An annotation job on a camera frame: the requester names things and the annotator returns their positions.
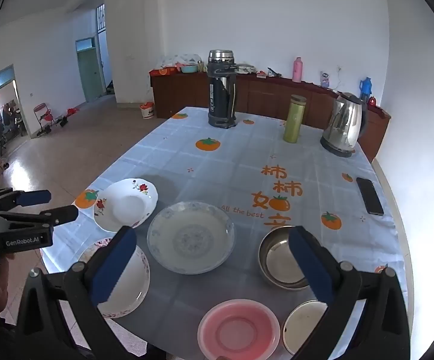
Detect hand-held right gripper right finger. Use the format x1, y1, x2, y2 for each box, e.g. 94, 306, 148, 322
288, 226, 410, 360

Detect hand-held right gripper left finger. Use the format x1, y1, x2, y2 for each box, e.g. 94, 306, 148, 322
15, 226, 138, 360

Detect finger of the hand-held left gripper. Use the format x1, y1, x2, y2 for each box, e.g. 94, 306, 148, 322
0, 188, 52, 211
0, 205, 79, 229

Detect white plate pink rim pattern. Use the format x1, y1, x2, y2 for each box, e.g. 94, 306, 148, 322
76, 237, 151, 319

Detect stainless steel bowl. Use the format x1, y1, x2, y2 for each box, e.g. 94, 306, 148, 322
258, 226, 324, 290

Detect white enamel bowl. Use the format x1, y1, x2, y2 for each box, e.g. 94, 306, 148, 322
281, 299, 330, 357

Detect white plate red flowers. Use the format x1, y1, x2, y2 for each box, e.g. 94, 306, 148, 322
93, 178, 159, 233

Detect blue patterned plate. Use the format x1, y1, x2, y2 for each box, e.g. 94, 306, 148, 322
147, 200, 236, 274

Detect red plastic cup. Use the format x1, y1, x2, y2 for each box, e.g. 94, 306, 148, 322
198, 298, 281, 360

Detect person's left hand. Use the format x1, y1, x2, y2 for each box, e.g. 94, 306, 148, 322
0, 253, 15, 314

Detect red folding chair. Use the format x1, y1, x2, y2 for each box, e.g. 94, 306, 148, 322
33, 103, 56, 128

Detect black smartphone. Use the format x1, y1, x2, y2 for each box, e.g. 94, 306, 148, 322
355, 177, 385, 216

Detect persimmon print tablecloth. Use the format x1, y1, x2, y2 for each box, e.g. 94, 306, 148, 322
39, 106, 409, 360

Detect green door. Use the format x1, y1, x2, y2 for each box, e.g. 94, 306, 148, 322
76, 38, 105, 103

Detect stainless steel electric kettle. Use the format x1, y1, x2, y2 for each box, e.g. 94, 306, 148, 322
320, 92, 369, 157

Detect green bottle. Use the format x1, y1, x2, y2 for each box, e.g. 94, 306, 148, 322
283, 94, 308, 144

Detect brown wooden cabinet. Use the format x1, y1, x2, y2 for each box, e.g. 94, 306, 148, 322
150, 68, 392, 164

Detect blue thermos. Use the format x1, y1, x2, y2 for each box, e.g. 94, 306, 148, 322
359, 77, 373, 100

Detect white mesh food cover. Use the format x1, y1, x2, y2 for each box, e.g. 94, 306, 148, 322
160, 52, 203, 69

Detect large dark thermos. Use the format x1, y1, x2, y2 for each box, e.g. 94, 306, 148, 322
207, 49, 238, 129

